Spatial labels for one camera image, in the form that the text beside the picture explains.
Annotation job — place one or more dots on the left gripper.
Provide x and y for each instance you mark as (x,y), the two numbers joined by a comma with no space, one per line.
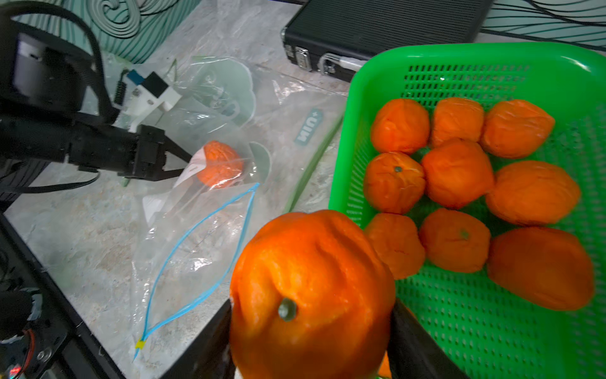
(150,157)

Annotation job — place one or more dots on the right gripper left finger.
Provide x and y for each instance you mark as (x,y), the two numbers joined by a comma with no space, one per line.
(209,354)

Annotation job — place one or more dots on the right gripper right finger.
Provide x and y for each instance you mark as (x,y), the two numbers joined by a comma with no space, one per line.
(413,353)

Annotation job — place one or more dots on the clear bag of oranges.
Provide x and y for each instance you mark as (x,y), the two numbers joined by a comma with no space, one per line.
(191,231)

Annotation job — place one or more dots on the orange bag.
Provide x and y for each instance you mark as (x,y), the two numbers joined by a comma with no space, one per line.
(455,241)
(545,266)
(384,370)
(395,239)
(310,299)
(532,193)

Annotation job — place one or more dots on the orange taken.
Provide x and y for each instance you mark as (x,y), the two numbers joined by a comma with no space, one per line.
(394,183)
(401,125)
(457,118)

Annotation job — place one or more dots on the orange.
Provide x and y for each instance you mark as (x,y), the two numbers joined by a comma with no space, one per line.
(515,129)
(457,173)

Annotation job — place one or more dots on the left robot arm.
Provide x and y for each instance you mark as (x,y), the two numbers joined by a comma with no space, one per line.
(55,107)

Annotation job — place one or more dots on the black flat box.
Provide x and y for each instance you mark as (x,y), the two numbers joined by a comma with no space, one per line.
(323,32)

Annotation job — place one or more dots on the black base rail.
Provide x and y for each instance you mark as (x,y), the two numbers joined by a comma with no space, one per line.
(42,336)

